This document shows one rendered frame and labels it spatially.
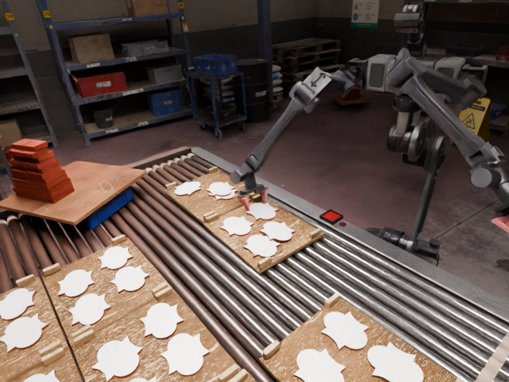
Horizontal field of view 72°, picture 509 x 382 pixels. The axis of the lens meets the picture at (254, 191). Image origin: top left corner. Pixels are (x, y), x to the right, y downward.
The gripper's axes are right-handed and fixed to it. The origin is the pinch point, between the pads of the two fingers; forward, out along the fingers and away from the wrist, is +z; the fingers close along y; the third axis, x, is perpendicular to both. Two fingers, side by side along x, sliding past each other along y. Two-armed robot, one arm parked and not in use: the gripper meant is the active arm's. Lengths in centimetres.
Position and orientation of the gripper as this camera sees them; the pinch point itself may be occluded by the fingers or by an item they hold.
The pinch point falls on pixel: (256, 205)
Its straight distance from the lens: 167.5
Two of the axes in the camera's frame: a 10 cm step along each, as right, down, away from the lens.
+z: 2.4, 9.3, 2.7
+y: 8.1, -3.5, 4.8
